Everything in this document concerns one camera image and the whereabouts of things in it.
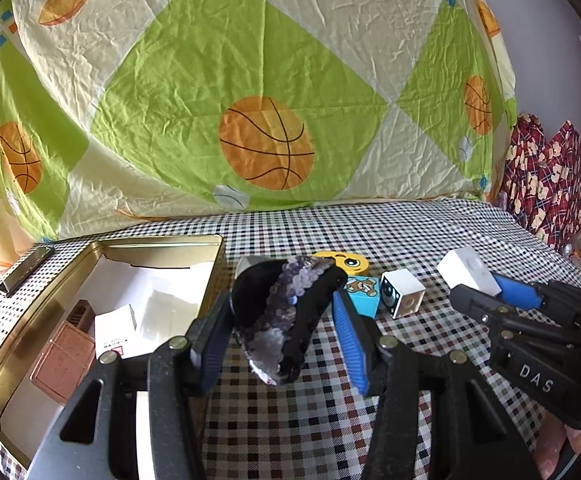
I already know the checked tablecloth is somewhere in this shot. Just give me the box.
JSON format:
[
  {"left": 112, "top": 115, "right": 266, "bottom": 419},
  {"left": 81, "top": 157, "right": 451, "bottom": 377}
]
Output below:
[{"left": 0, "top": 197, "right": 581, "bottom": 480}]

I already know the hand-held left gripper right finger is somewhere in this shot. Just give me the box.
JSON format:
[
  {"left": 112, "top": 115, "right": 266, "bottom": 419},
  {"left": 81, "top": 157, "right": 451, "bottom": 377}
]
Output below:
[{"left": 331, "top": 287, "right": 538, "bottom": 480}]

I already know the black smartphone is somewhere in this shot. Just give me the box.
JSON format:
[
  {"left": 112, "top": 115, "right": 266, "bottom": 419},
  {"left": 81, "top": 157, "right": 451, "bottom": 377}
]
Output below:
[{"left": 0, "top": 246, "right": 56, "bottom": 295}]

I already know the brown wooden comb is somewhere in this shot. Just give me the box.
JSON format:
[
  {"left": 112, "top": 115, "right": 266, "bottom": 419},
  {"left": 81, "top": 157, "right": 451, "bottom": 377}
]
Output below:
[{"left": 63, "top": 300, "right": 95, "bottom": 333}]

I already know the blue bear toy block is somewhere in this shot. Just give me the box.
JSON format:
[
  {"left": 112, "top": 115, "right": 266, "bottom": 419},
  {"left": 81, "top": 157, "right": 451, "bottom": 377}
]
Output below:
[{"left": 343, "top": 275, "right": 383, "bottom": 321}]

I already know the white patterned carton box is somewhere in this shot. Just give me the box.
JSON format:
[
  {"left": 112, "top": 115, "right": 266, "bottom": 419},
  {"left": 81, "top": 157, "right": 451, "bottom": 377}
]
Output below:
[{"left": 93, "top": 304, "right": 141, "bottom": 361}]

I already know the person's right hand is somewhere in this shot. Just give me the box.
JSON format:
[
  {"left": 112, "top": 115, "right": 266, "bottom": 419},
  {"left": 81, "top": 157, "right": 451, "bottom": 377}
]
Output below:
[{"left": 540, "top": 402, "right": 581, "bottom": 480}]

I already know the black sequin hair clip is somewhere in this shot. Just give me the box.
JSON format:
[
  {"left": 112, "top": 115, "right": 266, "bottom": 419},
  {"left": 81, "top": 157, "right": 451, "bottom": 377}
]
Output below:
[{"left": 230, "top": 255, "right": 348, "bottom": 387}]

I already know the gold tin box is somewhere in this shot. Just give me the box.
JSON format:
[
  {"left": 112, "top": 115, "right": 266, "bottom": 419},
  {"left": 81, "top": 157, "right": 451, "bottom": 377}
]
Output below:
[{"left": 0, "top": 234, "right": 228, "bottom": 468}]

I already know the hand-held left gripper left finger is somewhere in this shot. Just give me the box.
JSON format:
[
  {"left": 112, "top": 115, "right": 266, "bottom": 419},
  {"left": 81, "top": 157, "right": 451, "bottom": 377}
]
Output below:
[{"left": 25, "top": 285, "right": 236, "bottom": 480}]

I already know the white charger plug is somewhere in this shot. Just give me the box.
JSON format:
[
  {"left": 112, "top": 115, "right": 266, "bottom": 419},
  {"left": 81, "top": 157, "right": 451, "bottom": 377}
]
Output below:
[{"left": 437, "top": 247, "right": 503, "bottom": 297}]

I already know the basketball print sheet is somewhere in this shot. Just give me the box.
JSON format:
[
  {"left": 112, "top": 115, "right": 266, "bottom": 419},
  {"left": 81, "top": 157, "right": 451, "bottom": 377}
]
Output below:
[{"left": 0, "top": 0, "right": 518, "bottom": 241}]

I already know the white paper liner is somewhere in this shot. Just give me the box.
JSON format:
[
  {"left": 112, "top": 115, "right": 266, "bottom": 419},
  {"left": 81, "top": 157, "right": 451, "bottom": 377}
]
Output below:
[{"left": 0, "top": 255, "right": 216, "bottom": 461}]

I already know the white toy block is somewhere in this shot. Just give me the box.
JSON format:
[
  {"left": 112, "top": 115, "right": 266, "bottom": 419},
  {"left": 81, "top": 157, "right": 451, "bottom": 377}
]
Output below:
[{"left": 380, "top": 269, "right": 426, "bottom": 320}]

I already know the yellow round-face toy block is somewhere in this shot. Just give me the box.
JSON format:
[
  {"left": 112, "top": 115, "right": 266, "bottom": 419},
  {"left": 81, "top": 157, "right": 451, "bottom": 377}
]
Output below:
[{"left": 313, "top": 251, "right": 370, "bottom": 278}]

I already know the pink-brown box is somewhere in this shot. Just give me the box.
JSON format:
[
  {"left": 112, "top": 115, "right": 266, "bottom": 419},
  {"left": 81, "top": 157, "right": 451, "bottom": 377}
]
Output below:
[{"left": 29, "top": 321, "right": 98, "bottom": 406}]

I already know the red bear print cloth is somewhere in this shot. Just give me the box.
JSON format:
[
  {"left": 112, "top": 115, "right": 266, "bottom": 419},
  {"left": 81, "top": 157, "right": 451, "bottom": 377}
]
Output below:
[{"left": 490, "top": 112, "right": 581, "bottom": 256}]

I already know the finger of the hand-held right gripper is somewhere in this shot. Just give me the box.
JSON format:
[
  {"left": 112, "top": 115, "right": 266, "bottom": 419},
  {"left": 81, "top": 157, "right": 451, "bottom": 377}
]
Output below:
[
  {"left": 449, "top": 284, "right": 561, "bottom": 341},
  {"left": 490, "top": 272, "right": 578, "bottom": 316}
]

